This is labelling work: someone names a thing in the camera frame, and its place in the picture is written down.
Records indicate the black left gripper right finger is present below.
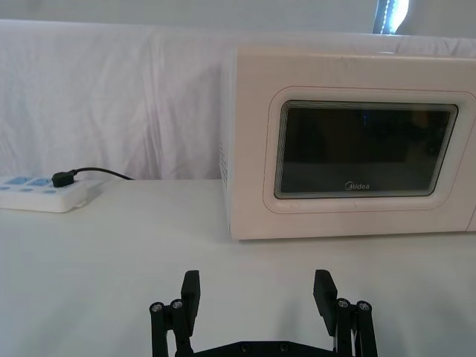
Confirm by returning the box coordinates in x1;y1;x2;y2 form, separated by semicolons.
314;269;379;357

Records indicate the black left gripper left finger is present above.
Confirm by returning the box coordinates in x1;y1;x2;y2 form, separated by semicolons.
149;270;202;357

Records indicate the white table cloth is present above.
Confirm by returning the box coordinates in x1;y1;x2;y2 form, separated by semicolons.
0;178;476;357

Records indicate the white power strip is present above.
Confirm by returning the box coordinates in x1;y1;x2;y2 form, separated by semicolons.
0;174;103;213

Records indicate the white draped backdrop cloth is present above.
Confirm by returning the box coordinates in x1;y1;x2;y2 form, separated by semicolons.
0;18;476;181

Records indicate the cream microwave oven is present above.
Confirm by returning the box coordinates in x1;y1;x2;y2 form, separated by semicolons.
219;46;476;245

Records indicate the pale white curtain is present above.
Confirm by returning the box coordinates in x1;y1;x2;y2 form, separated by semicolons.
396;0;476;40
0;0;376;36

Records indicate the black plug with cable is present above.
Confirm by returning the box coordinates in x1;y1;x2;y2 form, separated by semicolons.
51;167;135;189

